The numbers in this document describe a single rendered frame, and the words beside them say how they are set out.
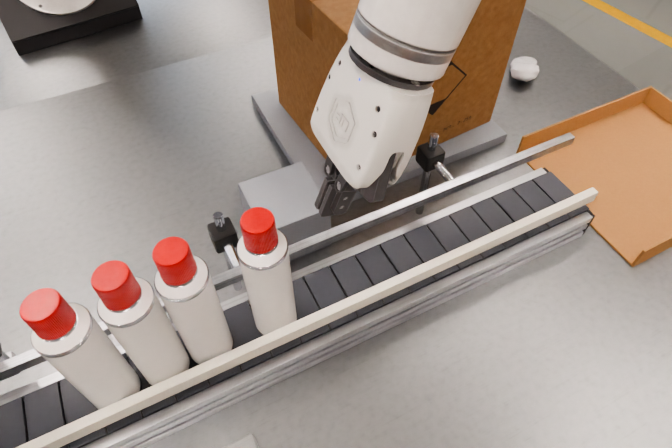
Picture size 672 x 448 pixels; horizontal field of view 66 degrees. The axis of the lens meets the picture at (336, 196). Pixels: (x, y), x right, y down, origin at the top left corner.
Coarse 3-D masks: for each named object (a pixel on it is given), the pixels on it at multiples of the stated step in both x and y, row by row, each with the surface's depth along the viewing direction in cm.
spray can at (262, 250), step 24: (264, 216) 49; (240, 240) 52; (264, 240) 49; (240, 264) 52; (264, 264) 51; (288, 264) 54; (264, 288) 54; (288, 288) 56; (264, 312) 58; (288, 312) 60
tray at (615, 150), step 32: (640, 96) 96; (544, 128) 88; (576, 128) 93; (608, 128) 94; (640, 128) 94; (544, 160) 89; (576, 160) 89; (608, 160) 89; (640, 160) 89; (576, 192) 84; (608, 192) 84; (640, 192) 84; (608, 224) 80; (640, 224) 80; (640, 256) 73
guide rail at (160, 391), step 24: (528, 216) 71; (552, 216) 72; (480, 240) 68; (504, 240) 70; (432, 264) 66; (384, 288) 63; (336, 312) 61; (264, 336) 59; (288, 336) 60; (216, 360) 58; (240, 360) 59; (168, 384) 56; (192, 384) 57; (120, 408) 54; (72, 432) 53
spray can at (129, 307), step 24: (120, 264) 46; (96, 288) 44; (120, 288) 44; (144, 288) 48; (120, 312) 47; (144, 312) 47; (120, 336) 48; (144, 336) 49; (168, 336) 53; (144, 360) 53; (168, 360) 55
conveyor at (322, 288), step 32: (512, 192) 78; (544, 192) 78; (448, 224) 74; (480, 224) 74; (544, 224) 74; (352, 256) 71; (384, 256) 71; (416, 256) 71; (480, 256) 71; (320, 288) 67; (352, 288) 67; (416, 288) 67; (352, 320) 66; (64, 384) 59; (0, 416) 57; (32, 416) 57; (64, 416) 58; (128, 416) 57
